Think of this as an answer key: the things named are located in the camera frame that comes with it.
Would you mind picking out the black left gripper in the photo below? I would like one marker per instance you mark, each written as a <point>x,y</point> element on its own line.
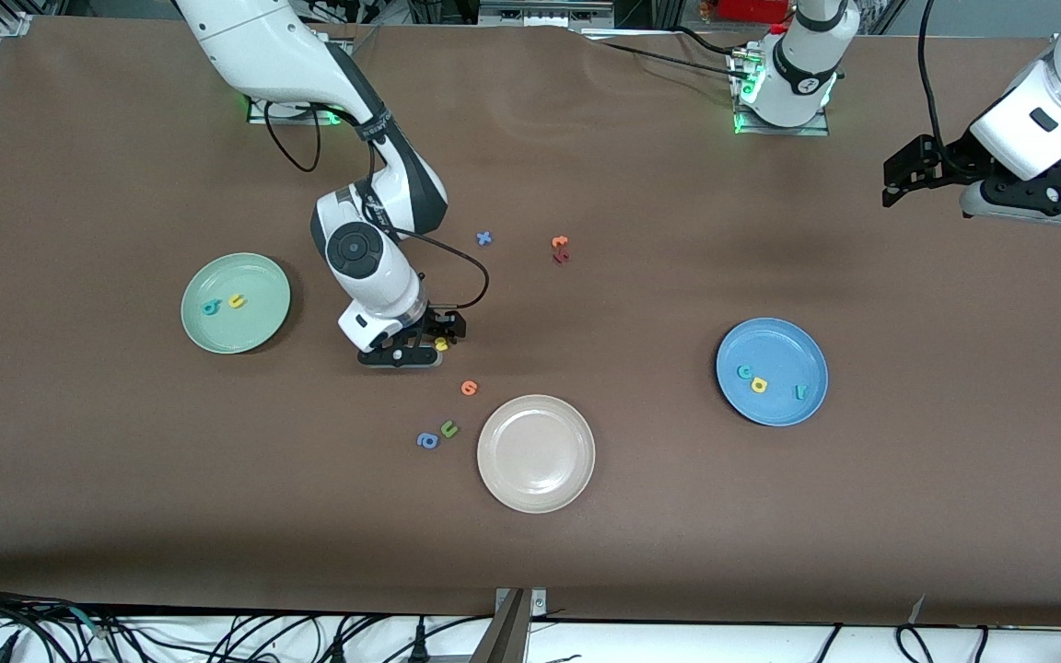
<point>948,155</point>

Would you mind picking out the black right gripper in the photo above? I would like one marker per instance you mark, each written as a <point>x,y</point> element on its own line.
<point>439,324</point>

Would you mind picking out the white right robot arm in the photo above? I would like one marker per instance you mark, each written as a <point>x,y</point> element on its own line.
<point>254,46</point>

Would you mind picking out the green letter u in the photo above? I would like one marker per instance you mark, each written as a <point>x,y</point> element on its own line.
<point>452,432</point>

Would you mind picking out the blue letter a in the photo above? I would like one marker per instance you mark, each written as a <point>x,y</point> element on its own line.
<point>421,441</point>

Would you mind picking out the beige plate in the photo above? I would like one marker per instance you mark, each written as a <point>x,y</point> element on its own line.
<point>536,453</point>

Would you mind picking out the green plate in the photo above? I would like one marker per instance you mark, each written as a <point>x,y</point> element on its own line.
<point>236,331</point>

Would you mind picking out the red background object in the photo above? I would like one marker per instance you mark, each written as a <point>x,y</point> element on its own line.
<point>752,9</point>

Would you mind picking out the blue plate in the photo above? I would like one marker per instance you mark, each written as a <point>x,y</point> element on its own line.
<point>784,354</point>

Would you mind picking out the brown table cover sheet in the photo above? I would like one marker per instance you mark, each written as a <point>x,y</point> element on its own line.
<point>217,534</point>

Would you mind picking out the black power plug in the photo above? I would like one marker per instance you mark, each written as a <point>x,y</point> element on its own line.
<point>337,652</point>
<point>419,645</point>

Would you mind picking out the grey metal background box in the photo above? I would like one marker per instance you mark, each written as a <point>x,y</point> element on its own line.
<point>540,14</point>

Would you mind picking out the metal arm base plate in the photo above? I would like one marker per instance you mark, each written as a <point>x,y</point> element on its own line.
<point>811,132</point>
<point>259,117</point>

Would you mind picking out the metal table corner bracket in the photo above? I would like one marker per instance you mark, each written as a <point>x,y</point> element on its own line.
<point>12,25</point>

